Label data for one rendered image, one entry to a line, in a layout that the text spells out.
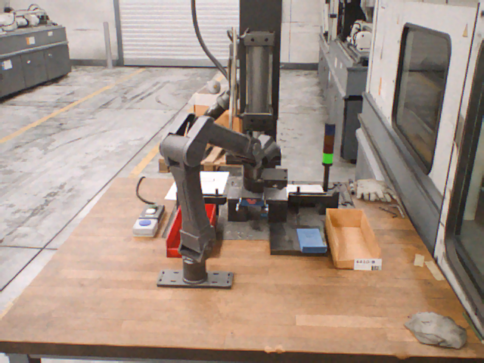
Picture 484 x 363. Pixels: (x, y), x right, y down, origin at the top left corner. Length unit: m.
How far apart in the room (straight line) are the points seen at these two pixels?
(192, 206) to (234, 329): 0.31
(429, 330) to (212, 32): 9.93
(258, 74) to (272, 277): 0.60
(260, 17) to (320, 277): 0.79
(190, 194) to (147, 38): 10.08
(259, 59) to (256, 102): 0.13
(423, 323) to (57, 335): 0.84
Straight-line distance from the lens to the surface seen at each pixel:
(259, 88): 1.43
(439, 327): 1.19
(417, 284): 1.35
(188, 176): 1.09
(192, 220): 1.16
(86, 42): 11.71
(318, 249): 1.36
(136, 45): 11.23
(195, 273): 1.23
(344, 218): 1.55
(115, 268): 1.38
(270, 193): 1.58
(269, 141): 1.35
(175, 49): 10.97
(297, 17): 10.64
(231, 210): 1.56
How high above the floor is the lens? 1.62
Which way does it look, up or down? 22 degrees down
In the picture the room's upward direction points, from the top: straight up
